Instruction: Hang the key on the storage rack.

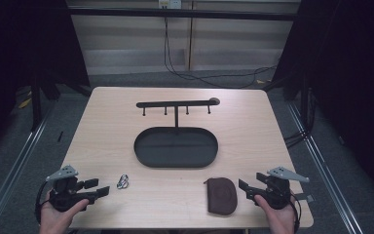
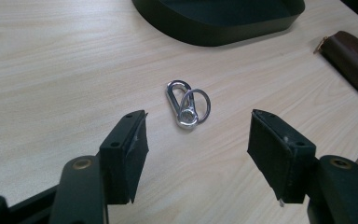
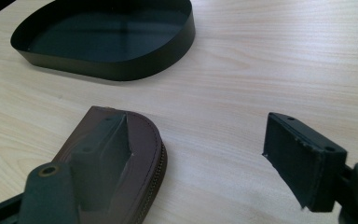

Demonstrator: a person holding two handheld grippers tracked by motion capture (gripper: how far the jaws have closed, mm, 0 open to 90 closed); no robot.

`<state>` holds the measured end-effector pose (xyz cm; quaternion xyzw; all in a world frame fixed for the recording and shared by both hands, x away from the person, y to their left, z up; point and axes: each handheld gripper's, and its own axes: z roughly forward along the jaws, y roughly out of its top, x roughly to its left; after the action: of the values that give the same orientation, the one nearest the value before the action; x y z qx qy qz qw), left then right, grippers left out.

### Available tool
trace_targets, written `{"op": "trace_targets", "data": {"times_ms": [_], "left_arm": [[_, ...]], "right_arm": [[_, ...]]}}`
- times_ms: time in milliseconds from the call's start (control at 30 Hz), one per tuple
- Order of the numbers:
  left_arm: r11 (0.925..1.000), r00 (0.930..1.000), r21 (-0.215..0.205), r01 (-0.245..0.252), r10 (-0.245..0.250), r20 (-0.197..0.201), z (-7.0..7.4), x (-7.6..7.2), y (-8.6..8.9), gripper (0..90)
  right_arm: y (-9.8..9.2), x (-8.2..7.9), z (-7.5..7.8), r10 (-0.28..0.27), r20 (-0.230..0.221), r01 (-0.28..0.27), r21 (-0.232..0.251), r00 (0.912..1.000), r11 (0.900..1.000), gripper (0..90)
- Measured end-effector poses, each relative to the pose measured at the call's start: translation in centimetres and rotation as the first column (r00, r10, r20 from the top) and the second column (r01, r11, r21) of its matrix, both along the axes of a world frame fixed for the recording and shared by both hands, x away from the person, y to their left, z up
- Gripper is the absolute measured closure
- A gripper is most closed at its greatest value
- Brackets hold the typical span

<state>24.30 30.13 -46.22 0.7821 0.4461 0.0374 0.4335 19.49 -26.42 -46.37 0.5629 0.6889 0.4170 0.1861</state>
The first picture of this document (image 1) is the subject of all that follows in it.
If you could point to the silver key bunch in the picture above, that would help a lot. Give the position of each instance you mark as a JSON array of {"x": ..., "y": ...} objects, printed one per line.
[{"x": 122, "y": 182}]

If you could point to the white wall socket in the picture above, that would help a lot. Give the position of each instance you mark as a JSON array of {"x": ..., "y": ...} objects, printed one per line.
[{"x": 170, "y": 3}]

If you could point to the black curtain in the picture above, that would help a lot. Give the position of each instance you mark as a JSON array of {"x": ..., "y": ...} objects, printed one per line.
[
  {"x": 19, "y": 48},
  {"x": 354, "y": 81}
]

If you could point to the brown zip pouch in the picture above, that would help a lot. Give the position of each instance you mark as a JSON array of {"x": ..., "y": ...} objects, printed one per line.
[{"x": 221, "y": 196}]

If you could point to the small black floor object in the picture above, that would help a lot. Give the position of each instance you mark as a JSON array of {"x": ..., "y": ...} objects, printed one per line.
[{"x": 60, "y": 136}]

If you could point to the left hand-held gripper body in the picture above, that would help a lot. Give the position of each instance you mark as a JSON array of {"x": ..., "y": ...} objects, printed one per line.
[{"x": 65, "y": 191}]

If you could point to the metal floor rail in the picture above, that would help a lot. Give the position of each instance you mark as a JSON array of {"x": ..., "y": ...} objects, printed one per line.
[
  {"x": 324, "y": 172},
  {"x": 13, "y": 169}
]

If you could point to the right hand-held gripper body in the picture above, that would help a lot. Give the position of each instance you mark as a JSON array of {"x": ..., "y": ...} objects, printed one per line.
[{"x": 277, "y": 193}]

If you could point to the person's right hand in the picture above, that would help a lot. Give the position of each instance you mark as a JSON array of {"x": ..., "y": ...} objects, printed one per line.
[{"x": 280, "y": 221}]

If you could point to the black key rack with tray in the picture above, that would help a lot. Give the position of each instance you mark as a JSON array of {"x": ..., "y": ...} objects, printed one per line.
[{"x": 175, "y": 148}]

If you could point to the person's left hand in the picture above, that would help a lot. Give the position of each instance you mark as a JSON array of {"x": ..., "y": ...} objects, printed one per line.
[{"x": 54, "y": 219}]

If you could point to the black horizontal bar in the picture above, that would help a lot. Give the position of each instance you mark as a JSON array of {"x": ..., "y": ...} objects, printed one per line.
[{"x": 181, "y": 14}]

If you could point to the yellow floor tape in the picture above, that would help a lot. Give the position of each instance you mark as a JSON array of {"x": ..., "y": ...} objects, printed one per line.
[{"x": 25, "y": 103}]

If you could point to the black stand leg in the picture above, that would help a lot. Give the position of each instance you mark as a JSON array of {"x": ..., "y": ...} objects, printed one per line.
[{"x": 36, "y": 104}]

